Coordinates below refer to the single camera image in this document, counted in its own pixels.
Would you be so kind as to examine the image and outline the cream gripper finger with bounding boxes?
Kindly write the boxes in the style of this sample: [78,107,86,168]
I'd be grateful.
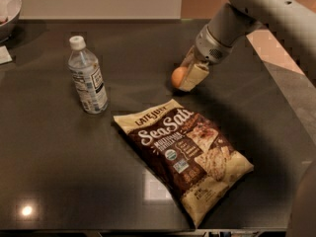
[179,63,209,92]
[181,46,195,68]

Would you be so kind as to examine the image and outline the orange fruit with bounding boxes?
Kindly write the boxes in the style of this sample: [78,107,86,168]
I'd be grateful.
[171,66,188,88]

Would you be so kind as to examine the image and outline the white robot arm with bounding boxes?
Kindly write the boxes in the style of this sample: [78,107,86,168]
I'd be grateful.
[183,0,316,237]

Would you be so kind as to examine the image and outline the brown sea salt chip bag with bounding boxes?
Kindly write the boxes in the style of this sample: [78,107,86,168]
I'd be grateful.
[114,100,254,225]

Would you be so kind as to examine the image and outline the clear plastic water bottle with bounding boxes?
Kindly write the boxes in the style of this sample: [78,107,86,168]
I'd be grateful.
[68,36,108,115]

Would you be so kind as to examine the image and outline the white paper napkin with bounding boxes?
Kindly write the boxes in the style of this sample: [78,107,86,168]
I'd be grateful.
[0,46,12,64]

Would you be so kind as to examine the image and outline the grey metal bowl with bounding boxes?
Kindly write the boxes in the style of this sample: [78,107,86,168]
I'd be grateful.
[0,0,22,42]

